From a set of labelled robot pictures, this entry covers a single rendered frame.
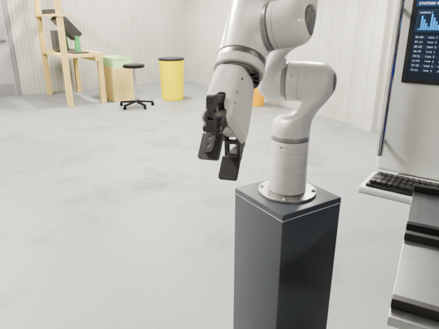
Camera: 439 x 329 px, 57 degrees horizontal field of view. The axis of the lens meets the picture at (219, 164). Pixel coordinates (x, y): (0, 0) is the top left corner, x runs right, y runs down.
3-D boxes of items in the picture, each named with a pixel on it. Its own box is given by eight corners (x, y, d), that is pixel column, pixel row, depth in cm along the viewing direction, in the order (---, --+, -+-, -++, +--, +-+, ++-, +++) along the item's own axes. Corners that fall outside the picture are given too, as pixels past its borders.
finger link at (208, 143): (208, 117, 60) (198, 159, 58) (200, 108, 58) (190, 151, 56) (228, 119, 59) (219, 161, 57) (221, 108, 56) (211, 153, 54)
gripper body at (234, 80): (226, 87, 73) (213, 145, 69) (207, 54, 63) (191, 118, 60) (266, 87, 70) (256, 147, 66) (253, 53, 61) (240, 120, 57)
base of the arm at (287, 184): (246, 188, 137) (247, 135, 130) (289, 177, 146) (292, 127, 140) (283, 209, 122) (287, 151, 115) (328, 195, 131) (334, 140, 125)
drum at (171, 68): (166, 102, 714) (164, 59, 689) (156, 98, 752) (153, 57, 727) (189, 99, 737) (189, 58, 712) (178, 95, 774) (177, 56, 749)
